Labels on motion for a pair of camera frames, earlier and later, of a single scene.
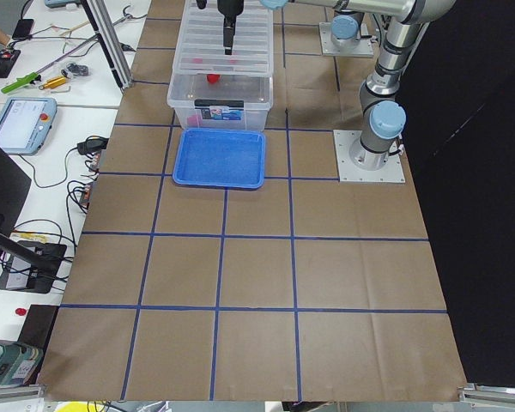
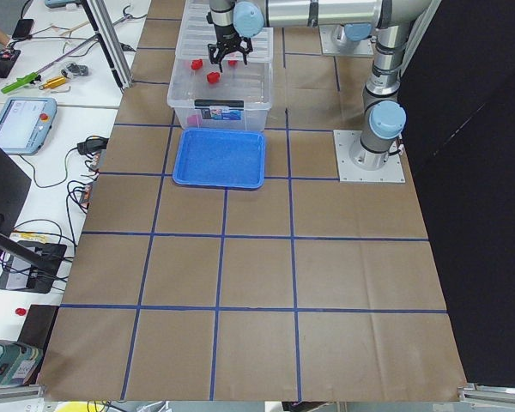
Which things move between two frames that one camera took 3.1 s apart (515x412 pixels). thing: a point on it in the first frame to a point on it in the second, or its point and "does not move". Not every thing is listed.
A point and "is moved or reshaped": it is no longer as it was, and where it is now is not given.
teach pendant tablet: [23, 124] does not move
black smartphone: [23, 28] does not move
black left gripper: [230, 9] to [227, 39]
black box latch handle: [233, 103] does not move
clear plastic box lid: [202, 47] is moved or reshaped
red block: [213, 78] does not move
